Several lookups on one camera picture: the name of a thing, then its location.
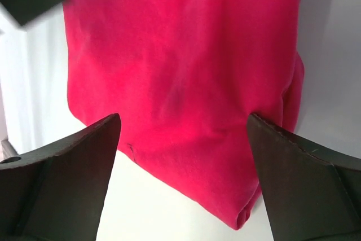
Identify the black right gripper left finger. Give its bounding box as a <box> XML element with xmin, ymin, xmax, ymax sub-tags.
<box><xmin>1</xmin><ymin>114</ymin><xmax>121</xmax><ymax>240</ymax></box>

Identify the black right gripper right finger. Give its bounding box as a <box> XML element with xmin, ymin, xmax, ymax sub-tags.
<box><xmin>247</xmin><ymin>114</ymin><xmax>360</xmax><ymax>240</ymax></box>

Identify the pink t shirt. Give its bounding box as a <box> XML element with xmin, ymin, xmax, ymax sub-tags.
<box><xmin>64</xmin><ymin>0</ymin><xmax>304</xmax><ymax>230</ymax></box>

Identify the left aluminium corner post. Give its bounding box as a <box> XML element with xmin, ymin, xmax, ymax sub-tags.
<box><xmin>1</xmin><ymin>139</ymin><xmax>19</xmax><ymax>159</ymax></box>

